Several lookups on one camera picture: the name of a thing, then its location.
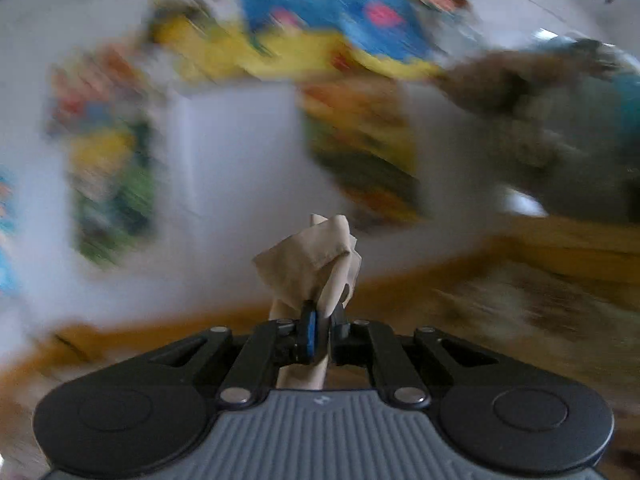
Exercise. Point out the dark plastic-wrapped bundle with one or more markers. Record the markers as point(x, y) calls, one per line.
point(550, 110)

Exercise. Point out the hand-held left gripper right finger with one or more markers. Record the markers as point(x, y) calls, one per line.
point(345, 336)

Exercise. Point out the beige garment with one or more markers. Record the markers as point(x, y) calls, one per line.
point(310, 260)

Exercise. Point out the wooden bed frame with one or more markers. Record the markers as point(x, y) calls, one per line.
point(560, 247)

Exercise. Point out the light blue wall poster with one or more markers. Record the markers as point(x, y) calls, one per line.
point(6, 240)

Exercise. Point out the tall colourful wall poster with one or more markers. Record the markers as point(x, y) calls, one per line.
point(107, 150)

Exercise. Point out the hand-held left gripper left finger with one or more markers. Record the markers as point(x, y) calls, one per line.
point(311, 332)

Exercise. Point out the blue and yellow wall poster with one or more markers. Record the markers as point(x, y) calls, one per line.
point(310, 30)

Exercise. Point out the orange and green wall poster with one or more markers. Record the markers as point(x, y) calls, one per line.
point(362, 150)

